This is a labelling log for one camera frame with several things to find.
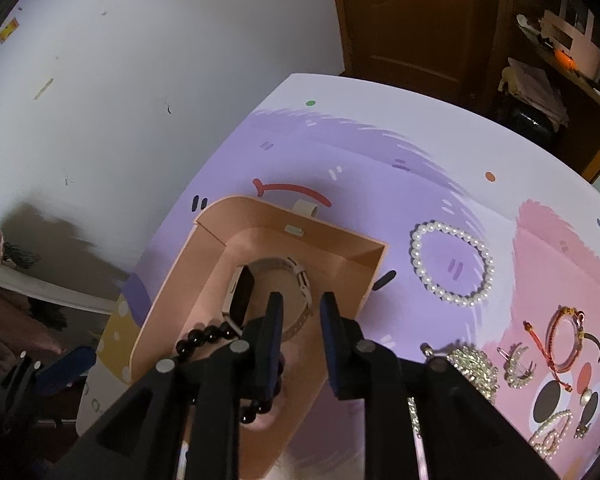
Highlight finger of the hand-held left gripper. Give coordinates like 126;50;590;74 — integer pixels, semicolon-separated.
0;345;98;426

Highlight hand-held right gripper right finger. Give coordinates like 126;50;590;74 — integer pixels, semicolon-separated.
320;291;561;480

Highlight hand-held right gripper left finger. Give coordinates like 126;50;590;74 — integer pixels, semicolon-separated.
37;292;286;480

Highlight black bead bracelet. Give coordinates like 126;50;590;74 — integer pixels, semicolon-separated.
175;321;286;428

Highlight pink paper jewelry box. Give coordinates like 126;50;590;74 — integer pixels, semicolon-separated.
130;194;388;477

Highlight rhinestone silver bracelet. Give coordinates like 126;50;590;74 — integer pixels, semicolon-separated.
445;344;498;403

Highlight round rhinestone hair clip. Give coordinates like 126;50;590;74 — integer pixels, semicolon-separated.
497;344;537;390

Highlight red string bracelet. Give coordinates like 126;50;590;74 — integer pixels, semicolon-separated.
524;306;600;393

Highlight smartwatch with pale band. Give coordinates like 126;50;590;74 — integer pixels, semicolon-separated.
220;256;315;343

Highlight white curved rim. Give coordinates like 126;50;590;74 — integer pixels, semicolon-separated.
0;257;118;316

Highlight purple and pink printed mat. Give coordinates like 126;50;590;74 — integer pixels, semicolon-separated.
75;72;600;480

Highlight pearl hair clip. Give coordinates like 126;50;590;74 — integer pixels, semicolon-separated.
529;409;573;460

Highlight pearl drop earring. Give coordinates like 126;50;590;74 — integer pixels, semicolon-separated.
574;389;600;440

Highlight dark bag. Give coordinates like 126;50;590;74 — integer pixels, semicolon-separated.
500;100;556;146

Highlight folded pale cloths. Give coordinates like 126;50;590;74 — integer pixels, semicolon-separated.
500;57;571;128

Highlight brown wooden door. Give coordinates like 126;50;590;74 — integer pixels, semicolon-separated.
325;0;501;106

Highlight pink box on shelf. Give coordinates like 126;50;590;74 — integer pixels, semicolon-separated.
540;7;600;81

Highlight silver chain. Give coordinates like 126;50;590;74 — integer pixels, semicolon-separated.
407;397;423;441

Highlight white pearl bracelet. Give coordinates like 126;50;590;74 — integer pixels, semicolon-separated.
411;220;495;308

